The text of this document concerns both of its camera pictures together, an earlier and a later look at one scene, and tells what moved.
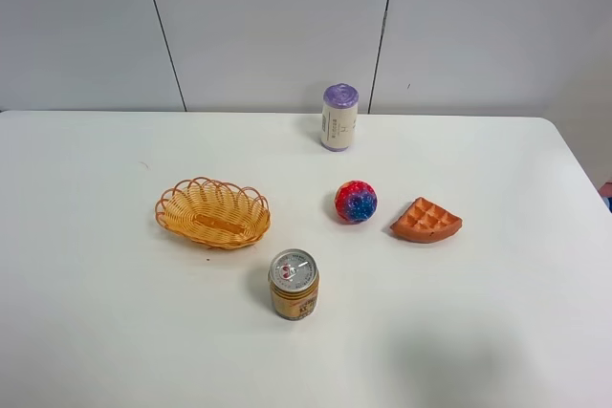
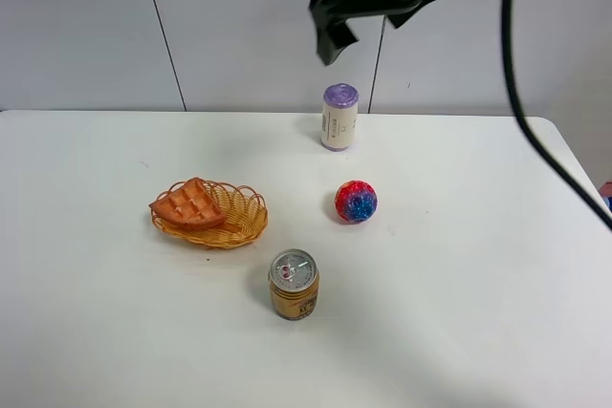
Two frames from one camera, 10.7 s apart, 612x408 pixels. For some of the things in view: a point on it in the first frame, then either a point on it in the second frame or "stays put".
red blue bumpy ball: (355, 202) stays put
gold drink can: (294, 280) stays put
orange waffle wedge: (426, 222) -> (190, 205)
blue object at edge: (605, 192) stays put
